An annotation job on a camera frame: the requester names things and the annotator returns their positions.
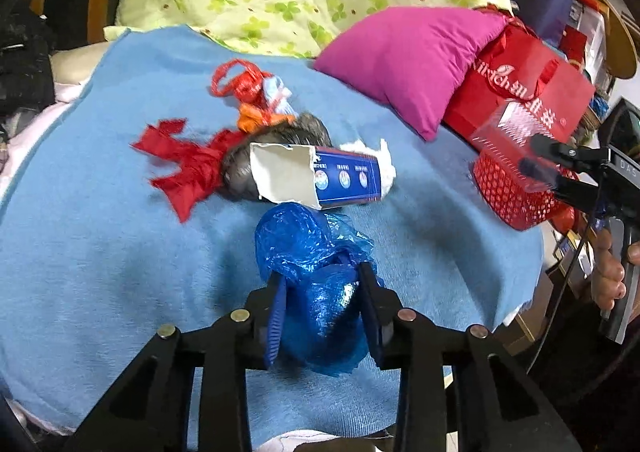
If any red plastic mesh basket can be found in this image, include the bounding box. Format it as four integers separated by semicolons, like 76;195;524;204
471;98;577;231

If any white tissue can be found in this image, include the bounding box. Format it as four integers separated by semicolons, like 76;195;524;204
340;139;397;198

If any blue plastic bag trash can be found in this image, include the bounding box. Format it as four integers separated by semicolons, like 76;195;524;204
254;203;376;376

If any blue white cardboard box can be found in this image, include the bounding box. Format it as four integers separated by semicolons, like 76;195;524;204
270;148;382;210

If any person right hand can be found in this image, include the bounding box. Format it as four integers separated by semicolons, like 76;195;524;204
591;229;628;311

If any red paper shopping bag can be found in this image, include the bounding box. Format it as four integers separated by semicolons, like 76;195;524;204
442;8;594;142

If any light blue blanket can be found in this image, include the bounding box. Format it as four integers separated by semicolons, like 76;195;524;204
1;27;544;430

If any magenta pillow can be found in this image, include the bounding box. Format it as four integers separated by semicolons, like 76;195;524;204
314;6;508;141

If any red plastic bag scrap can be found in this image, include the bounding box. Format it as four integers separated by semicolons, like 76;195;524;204
132;119;246;223

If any black plastic bag bundle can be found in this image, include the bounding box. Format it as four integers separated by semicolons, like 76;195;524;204
222;112;332;207

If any red white knotted bag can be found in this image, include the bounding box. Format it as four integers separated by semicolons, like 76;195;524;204
209;58;297;116

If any orange plastic scrap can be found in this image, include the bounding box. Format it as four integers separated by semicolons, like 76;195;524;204
236;103;295;134

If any large black garbage bag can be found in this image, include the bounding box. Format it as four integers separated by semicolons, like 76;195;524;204
1;6;54;117

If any black cable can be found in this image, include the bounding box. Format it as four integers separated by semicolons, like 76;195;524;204
524;210;604;375

